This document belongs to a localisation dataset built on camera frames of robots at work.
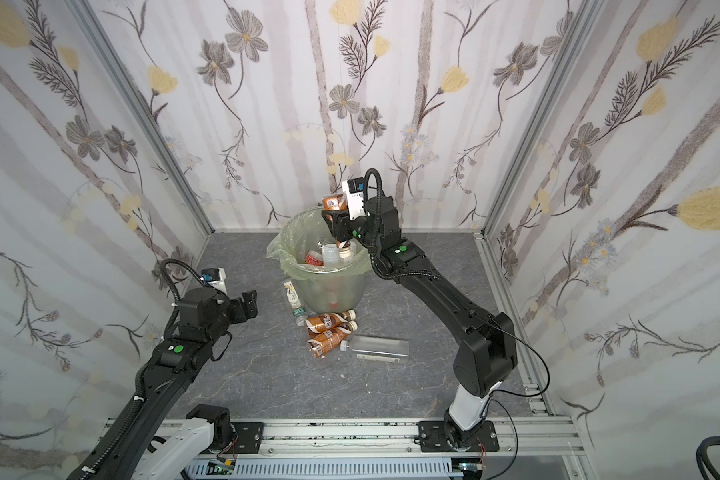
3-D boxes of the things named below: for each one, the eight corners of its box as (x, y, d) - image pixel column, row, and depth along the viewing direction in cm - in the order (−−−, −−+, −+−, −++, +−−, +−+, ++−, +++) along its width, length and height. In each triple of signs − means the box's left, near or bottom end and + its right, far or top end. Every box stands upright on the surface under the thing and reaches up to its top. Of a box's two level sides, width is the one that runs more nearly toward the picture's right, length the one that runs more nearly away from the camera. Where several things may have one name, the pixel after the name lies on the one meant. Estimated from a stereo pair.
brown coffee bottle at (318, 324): (309, 339, 92) (307, 331, 88) (307, 326, 95) (304, 318, 91) (357, 327, 95) (357, 319, 91) (353, 314, 98) (353, 306, 94)
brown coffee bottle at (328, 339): (318, 362, 89) (316, 354, 84) (309, 349, 91) (307, 341, 86) (358, 332, 95) (358, 323, 90) (349, 322, 97) (348, 312, 92)
